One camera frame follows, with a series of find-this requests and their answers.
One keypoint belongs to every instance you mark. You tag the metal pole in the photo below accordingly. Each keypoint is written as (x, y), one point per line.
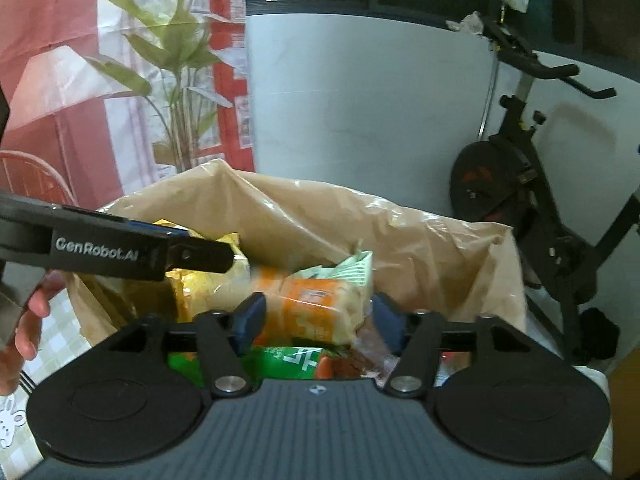
(489, 95)

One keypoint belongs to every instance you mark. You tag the person's left hand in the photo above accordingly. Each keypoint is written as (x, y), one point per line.
(30, 330)

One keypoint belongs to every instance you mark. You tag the orange biscuit packet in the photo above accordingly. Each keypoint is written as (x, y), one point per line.
(310, 310)

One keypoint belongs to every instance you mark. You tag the brown cardboard box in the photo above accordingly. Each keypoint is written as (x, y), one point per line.
(480, 280)

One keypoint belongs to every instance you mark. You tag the green and white snack packet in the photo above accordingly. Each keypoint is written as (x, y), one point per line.
(350, 267)

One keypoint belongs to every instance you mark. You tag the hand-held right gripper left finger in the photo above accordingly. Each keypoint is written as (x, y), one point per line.
(250, 317)

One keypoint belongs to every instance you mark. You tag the printed pink backdrop cloth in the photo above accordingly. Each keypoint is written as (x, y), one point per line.
(50, 35)

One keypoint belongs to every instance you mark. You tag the black exercise bike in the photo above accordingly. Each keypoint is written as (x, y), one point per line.
(500, 170)

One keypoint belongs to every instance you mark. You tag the crumpled white cloth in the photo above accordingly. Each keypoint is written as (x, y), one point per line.
(467, 22)

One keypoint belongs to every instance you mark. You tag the yellow snack bag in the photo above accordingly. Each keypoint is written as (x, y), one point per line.
(210, 285)

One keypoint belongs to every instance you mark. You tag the brown wooden door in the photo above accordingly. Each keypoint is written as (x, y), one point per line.
(625, 410)

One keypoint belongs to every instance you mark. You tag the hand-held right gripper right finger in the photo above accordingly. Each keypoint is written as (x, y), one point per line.
(387, 320)

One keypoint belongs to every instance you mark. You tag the brown snack packet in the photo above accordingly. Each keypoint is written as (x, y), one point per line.
(367, 360)

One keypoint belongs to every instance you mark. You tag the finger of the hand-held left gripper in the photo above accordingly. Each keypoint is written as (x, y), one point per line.
(200, 255)
(155, 229)

